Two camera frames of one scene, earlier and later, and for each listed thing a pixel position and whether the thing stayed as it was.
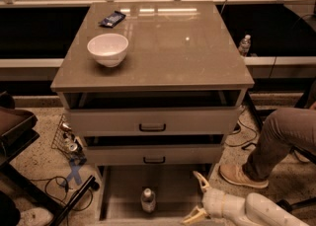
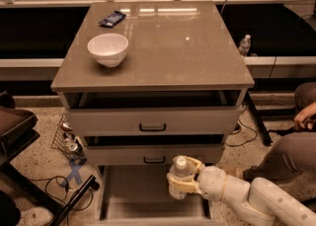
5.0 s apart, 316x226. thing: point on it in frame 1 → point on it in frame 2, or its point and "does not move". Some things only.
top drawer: (152, 113) does not move
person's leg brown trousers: (282, 130) → (291, 152)
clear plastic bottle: (148, 200) → (180, 170)
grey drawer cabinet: (153, 89) does not move
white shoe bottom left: (38, 216) does not move
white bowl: (108, 48) does not move
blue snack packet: (113, 20) does not move
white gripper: (212, 202) → (210, 182)
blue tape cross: (75, 172) does not move
